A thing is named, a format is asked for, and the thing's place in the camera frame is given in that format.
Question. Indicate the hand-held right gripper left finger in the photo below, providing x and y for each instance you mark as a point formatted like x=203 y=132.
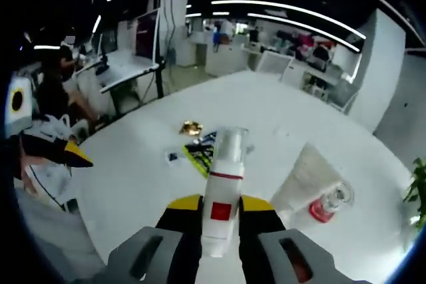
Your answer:
x=186 y=240

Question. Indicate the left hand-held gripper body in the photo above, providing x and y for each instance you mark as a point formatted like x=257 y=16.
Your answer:
x=20 y=119

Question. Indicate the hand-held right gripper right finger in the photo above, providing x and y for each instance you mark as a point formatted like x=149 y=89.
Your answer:
x=258 y=240

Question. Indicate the large white skincare bottle red label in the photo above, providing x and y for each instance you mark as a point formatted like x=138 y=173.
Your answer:
x=221 y=191

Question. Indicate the white skincare tube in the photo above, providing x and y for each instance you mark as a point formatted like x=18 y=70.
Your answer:
x=303 y=177

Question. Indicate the green black skincare sachet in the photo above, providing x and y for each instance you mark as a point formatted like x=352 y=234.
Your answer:
x=198 y=159

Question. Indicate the small white skincare sachet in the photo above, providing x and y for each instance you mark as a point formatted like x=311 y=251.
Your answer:
x=173 y=158

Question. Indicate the silver blue skincare sachet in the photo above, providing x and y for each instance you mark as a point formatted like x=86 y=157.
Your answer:
x=208 y=138

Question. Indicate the gold foil skincare sachet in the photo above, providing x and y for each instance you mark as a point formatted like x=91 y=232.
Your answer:
x=191 y=127

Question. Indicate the white desk black legs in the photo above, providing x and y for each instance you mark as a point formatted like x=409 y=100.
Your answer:
x=126 y=68

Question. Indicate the dark red standing screen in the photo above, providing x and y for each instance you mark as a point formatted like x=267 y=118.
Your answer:
x=146 y=38

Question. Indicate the potted green plant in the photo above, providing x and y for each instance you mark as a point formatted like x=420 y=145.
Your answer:
x=417 y=191

